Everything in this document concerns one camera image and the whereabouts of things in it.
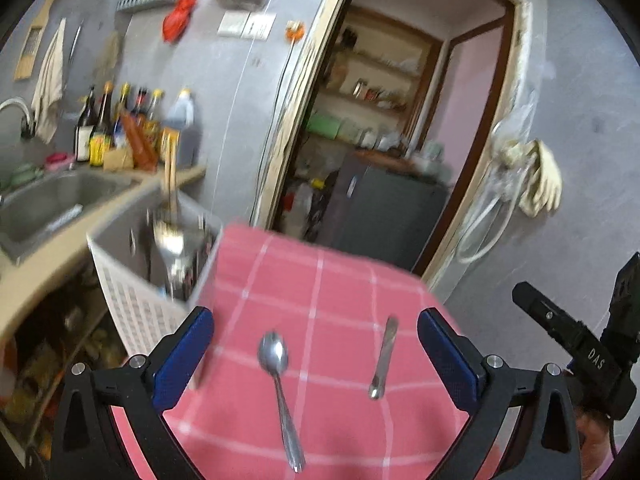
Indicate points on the silver fork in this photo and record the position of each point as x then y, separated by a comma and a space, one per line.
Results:
179, 247

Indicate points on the red plastic bag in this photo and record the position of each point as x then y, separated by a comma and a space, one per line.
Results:
177, 20

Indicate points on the oil jug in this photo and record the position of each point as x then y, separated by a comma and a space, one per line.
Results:
181, 118

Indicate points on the right hand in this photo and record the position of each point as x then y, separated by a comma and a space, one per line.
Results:
595, 451

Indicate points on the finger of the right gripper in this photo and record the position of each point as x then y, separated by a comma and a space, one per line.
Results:
572, 335

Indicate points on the hanging towel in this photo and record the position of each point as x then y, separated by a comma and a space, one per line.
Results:
49, 87

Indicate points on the white wall switch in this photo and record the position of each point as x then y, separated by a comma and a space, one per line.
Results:
246, 25

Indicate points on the white perforated utensil basket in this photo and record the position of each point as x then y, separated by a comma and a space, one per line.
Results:
132, 275

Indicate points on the large silver spoon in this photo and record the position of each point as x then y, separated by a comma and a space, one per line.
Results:
272, 356

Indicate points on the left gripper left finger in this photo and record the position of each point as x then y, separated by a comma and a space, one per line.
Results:
87, 443

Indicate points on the pink checked tablecloth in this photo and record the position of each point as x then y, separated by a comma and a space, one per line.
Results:
331, 310

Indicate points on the steel sink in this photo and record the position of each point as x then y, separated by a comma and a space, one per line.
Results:
31, 215

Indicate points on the dark grey cabinet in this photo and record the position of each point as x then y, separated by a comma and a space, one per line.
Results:
381, 214

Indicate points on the green box on shelf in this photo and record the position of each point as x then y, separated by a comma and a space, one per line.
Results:
323, 125

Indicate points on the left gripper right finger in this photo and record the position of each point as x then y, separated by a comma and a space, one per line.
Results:
544, 442

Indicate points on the dark sauce bottle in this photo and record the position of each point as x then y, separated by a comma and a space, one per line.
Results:
86, 121

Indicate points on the yellow rubber gloves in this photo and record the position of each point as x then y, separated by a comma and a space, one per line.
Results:
542, 186

